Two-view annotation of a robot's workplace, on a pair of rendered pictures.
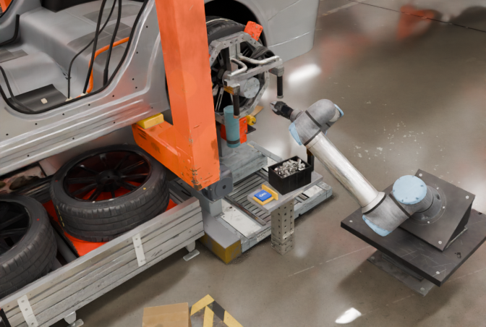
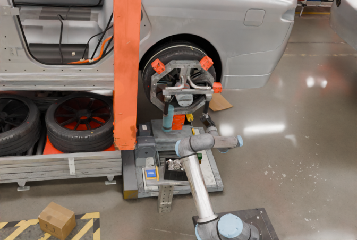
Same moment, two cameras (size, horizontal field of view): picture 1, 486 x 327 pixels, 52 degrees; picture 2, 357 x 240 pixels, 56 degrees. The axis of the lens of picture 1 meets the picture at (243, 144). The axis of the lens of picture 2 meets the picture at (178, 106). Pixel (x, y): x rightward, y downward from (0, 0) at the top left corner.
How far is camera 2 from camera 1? 1.11 m
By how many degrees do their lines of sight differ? 19
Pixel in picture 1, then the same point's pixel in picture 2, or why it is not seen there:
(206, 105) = (130, 104)
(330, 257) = (184, 232)
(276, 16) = (236, 57)
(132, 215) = (77, 144)
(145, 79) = not seen: hidden behind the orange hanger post
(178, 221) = (102, 161)
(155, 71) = not seen: hidden behind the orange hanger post
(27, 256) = (7, 141)
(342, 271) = not seen: outside the picture
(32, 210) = (31, 115)
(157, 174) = (106, 127)
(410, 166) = (294, 199)
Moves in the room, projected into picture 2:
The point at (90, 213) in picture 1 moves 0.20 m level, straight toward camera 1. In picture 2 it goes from (54, 132) to (44, 149)
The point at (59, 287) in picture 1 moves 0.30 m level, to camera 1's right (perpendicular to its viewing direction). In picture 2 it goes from (16, 165) to (44, 181)
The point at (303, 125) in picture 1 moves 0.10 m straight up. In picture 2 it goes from (183, 145) to (185, 135)
